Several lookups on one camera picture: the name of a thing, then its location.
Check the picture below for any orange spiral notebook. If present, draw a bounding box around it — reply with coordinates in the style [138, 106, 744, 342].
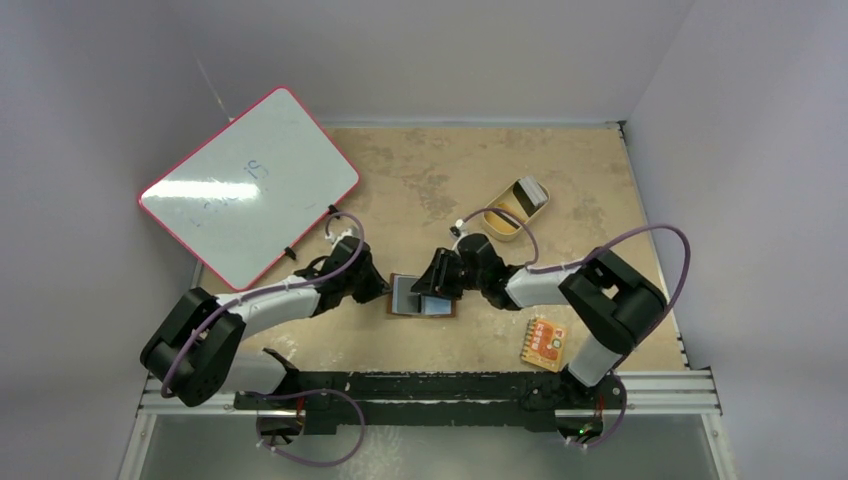
[519, 317, 568, 372]

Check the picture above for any brown leather card holder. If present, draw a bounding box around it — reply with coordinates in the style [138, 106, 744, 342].
[387, 273, 457, 318]

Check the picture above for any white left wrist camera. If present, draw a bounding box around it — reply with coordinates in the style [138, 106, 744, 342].
[325, 226, 359, 244]

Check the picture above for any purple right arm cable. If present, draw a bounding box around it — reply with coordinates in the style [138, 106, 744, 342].
[457, 207, 692, 319]

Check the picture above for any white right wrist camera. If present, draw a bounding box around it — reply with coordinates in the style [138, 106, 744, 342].
[449, 219, 468, 241]

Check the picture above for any pink framed whiteboard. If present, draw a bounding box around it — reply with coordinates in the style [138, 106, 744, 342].
[138, 86, 360, 291]

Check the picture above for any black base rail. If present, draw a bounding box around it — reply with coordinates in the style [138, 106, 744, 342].
[226, 357, 626, 438]

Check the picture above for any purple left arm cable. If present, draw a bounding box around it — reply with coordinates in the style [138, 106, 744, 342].
[160, 211, 367, 399]

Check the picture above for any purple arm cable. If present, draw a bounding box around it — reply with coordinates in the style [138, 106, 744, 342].
[457, 207, 692, 319]
[160, 211, 367, 399]

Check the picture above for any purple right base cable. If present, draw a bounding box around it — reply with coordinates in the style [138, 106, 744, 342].
[563, 374, 631, 453]

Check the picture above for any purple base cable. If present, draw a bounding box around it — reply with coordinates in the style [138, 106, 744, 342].
[563, 374, 631, 453]
[255, 388, 368, 469]

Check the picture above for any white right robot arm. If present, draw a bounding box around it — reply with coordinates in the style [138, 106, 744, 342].
[411, 233, 668, 407]

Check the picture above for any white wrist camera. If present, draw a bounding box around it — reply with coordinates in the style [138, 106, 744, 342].
[325, 226, 359, 244]
[449, 219, 468, 241]

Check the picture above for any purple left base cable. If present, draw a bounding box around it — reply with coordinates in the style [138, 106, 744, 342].
[255, 388, 368, 469]

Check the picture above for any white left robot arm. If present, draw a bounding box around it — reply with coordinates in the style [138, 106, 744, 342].
[140, 235, 390, 409]

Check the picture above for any beige oval tray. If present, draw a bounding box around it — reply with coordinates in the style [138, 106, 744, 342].
[482, 176, 550, 242]

